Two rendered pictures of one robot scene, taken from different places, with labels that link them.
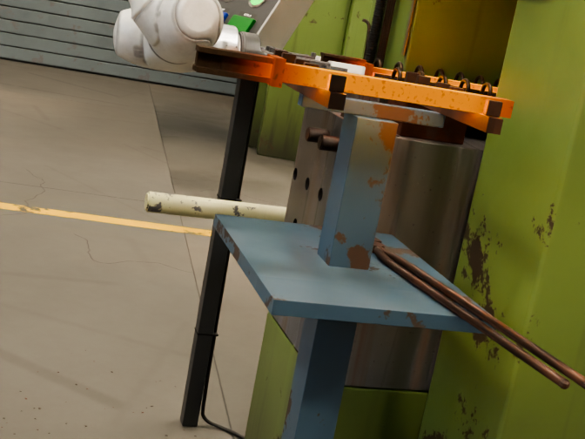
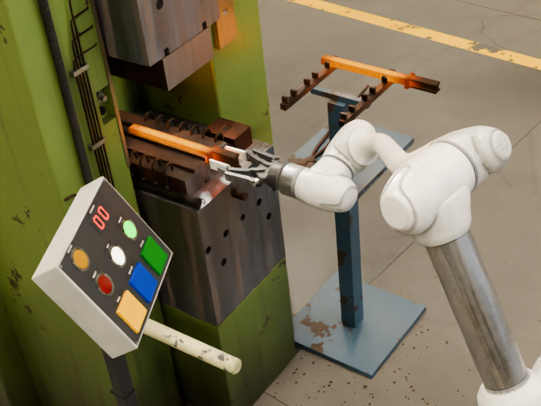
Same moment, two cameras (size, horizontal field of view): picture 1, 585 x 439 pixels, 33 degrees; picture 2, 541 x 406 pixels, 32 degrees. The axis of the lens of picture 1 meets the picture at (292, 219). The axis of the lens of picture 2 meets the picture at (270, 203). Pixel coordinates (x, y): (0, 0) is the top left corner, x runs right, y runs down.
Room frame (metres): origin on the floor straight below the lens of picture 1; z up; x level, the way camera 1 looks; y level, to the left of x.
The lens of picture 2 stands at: (2.97, 1.87, 2.47)
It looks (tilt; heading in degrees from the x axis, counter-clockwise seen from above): 37 degrees down; 236
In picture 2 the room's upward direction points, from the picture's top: 7 degrees counter-clockwise
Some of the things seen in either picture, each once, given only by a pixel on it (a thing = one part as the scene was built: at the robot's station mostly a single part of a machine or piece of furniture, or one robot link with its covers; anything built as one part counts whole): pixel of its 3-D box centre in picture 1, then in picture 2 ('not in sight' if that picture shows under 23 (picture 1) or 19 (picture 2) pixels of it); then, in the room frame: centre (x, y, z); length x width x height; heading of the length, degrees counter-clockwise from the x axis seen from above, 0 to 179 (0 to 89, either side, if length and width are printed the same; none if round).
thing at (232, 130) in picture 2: (426, 118); (228, 136); (1.73, -0.19, 0.95); 0.12 x 0.09 x 0.07; 108
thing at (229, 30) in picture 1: (219, 49); (293, 180); (1.77, 0.18, 0.99); 0.09 x 0.06 x 0.09; 18
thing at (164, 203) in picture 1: (243, 212); (175, 338); (2.18, 0.11, 0.62); 0.44 x 0.05 x 0.05; 108
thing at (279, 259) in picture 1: (340, 267); (343, 158); (1.38, -0.08, 0.75); 0.40 x 0.30 x 0.02; 17
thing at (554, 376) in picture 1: (440, 291); (336, 128); (1.29, -0.21, 0.77); 0.60 x 0.04 x 0.01; 24
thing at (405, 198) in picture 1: (448, 246); (175, 210); (1.90, -0.31, 0.69); 0.56 x 0.38 x 0.45; 108
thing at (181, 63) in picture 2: not in sight; (130, 43); (1.95, -0.28, 1.32); 0.42 x 0.20 x 0.10; 108
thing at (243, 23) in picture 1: (237, 32); (153, 256); (2.23, 0.20, 1.01); 0.07 x 0.05 x 0.07; 43
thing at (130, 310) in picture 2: not in sight; (130, 312); (2.38, 0.33, 1.01); 0.07 x 0.05 x 0.07; 43
